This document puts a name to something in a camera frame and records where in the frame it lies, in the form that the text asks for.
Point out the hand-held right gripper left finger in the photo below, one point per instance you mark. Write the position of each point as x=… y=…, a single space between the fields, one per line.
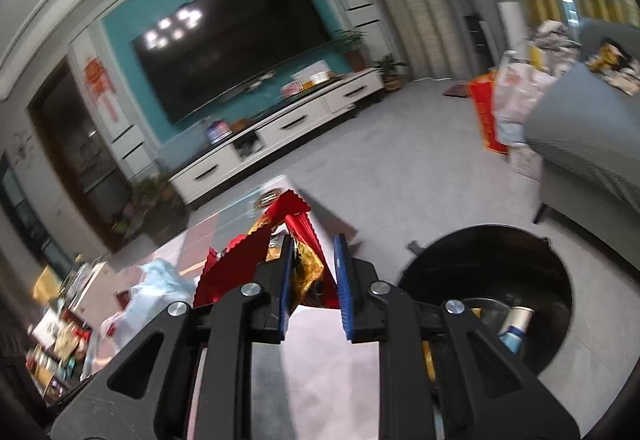
x=285 y=280

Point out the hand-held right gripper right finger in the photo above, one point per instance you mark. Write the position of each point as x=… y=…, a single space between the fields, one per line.
x=342 y=280

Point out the red gold snack wrapper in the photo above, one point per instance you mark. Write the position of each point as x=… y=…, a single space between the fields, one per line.
x=260 y=230

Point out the blue face mask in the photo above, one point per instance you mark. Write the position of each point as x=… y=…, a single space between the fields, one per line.
x=157 y=282

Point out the black trash bin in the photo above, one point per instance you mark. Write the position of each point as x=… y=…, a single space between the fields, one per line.
x=490 y=260

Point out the leafy potted plant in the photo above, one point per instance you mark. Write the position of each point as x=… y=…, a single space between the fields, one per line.
x=150 y=200

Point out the white television cabinet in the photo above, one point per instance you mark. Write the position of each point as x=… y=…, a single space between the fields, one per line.
x=300 y=119

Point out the white blue container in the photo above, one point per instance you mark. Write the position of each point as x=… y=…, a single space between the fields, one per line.
x=517 y=325

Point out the white cardboard box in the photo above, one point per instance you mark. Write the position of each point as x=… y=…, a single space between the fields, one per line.
x=312 y=74

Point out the potted plant in brown pot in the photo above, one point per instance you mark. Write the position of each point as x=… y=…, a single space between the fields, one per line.
x=390 y=69

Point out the red paper bag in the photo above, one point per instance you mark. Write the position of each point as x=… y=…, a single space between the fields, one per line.
x=482 y=114

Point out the stack of colourful boxes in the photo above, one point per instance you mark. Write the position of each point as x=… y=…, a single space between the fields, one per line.
x=60 y=345

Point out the potted plant in red pot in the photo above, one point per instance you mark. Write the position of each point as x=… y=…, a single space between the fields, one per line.
x=351 y=44

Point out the black television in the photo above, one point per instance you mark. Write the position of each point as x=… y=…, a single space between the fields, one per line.
x=230 y=39

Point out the dark display cabinet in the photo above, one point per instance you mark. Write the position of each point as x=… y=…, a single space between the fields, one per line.
x=75 y=144

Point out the white plastic bag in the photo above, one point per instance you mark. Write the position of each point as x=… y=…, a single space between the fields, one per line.
x=520 y=94

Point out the black stand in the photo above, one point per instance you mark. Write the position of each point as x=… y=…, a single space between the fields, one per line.
x=475 y=34

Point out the grey sofa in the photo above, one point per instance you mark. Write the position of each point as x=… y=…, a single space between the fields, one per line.
x=575 y=119

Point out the white standing panel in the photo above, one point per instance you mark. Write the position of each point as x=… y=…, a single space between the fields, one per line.
x=510 y=29

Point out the heap of bags and cloths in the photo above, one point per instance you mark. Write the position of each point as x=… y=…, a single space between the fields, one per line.
x=552 y=42

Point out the pile of clothes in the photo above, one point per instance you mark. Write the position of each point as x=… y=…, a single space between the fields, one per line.
x=612 y=62

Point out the red knot wall decoration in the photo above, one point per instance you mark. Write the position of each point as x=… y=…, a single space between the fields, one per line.
x=100 y=84

